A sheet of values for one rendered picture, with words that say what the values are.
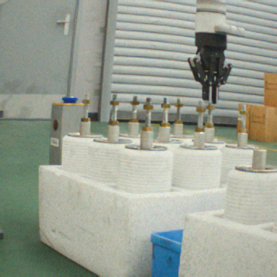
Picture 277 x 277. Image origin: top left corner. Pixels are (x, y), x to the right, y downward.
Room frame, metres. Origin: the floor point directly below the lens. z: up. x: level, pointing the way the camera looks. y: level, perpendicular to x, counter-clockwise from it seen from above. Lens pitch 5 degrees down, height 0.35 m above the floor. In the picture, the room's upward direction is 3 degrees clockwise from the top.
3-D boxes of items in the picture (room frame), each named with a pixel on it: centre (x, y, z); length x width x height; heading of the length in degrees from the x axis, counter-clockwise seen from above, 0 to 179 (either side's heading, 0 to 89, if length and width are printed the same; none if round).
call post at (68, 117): (1.50, 0.16, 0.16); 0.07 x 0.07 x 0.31; 32
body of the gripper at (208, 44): (1.35, -0.15, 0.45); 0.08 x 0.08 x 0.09
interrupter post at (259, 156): (0.87, -0.18, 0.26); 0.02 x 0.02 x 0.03
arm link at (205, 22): (1.34, -0.17, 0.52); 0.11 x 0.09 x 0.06; 41
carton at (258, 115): (5.15, -1.14, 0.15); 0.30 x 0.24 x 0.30; 19
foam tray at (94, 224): (1.29, -0.05, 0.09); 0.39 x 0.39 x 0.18; 32
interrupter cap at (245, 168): (0.87, -0.18, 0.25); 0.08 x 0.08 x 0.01
